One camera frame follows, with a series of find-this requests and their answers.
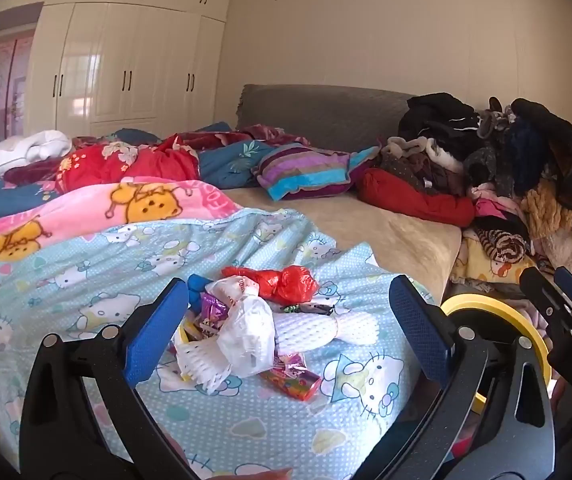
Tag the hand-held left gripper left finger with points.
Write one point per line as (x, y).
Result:
(158, 330)

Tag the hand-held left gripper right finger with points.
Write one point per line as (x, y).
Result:
(416, 325)

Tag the yellow plastic bag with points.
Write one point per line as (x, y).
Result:
(188, 331)

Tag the yellow rimmed waste bin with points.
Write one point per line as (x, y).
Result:
(496, 307)

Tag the white foam net sleeve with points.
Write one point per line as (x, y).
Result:
(326, 330)
(201, 365)

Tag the blue plastic wrapper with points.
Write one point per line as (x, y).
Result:
(197, 290)

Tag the purple candy wrapper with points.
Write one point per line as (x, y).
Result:
(213, 312)

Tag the white red printed wrapper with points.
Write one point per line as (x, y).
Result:
(231, 290)

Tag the white plastic bag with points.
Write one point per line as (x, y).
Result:
(246, 335)

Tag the green black wrapper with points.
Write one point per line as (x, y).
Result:
(306, 308)

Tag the pink foil wrapper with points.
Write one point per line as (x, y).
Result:
(291, 361)

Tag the red plastic bag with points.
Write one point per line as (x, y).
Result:
(286, 282)

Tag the red candy tube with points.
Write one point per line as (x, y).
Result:
(291, 384)

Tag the cream fleece garment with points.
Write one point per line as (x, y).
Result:
(571, 247)

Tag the yellow cat print blanket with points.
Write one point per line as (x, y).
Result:
(486, 267)

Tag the brown striped garment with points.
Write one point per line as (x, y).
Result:
(503, 245)

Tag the light blue cat print blanket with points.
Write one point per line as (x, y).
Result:
(116, 270)

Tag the tan fuzzy garment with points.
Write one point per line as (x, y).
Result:
(551, 210)

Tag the beige bed sheet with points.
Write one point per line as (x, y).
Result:
(366, 230)

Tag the pink garment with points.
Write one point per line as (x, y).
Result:
(496, 205)

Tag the red jacket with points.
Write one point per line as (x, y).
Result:
(416, 197)

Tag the dark blue knit garment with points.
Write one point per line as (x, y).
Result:
(526, 152)

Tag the pink bear print blanket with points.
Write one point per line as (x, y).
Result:
(66, 220)

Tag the dark dotted garment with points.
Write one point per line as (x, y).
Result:
(416, 175)

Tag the grey knit garment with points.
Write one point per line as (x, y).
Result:
(486, 165)

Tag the dark brown fleece garment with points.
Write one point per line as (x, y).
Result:
(556, 135)

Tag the red floral quilt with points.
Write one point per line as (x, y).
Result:
(131, 162)

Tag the off-white garment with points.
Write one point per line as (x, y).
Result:
(446, 155)

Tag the blue leaf print quilt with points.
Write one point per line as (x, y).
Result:
(226, 160)

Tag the colourful striped blanket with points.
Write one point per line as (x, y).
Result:
(306, 172)

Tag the dark blue blanket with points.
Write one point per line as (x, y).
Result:
(11, 200)

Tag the black jacket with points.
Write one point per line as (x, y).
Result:
(441, 115)

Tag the white cloth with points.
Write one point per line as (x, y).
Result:
(26, 152)

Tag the grey headboard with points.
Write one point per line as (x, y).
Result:
(326, 115)

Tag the pink printed door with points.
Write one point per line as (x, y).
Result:
(6, 90)

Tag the cream wardrobe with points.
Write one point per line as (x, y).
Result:
(131, 45)

